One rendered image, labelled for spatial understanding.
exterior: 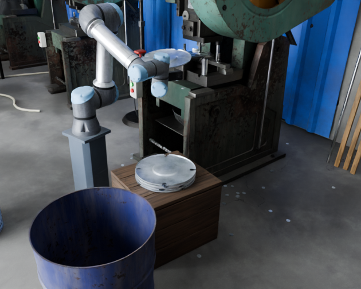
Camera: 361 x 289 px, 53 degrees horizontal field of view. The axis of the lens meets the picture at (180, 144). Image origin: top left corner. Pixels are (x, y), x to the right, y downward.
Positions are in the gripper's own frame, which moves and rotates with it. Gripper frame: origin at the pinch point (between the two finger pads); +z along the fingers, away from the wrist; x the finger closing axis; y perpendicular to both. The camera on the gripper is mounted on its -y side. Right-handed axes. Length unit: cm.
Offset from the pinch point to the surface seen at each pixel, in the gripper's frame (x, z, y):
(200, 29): -15.8, 19.4, -19.3
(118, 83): 71, 161, 52
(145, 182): 35, -57, 7
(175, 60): -1.3, 7.5, -5.3
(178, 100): 22.0, 6.2, -7.4
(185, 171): 35, -49, -11
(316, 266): 72, -72, -74
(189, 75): 9.6, 13.2, -13.9
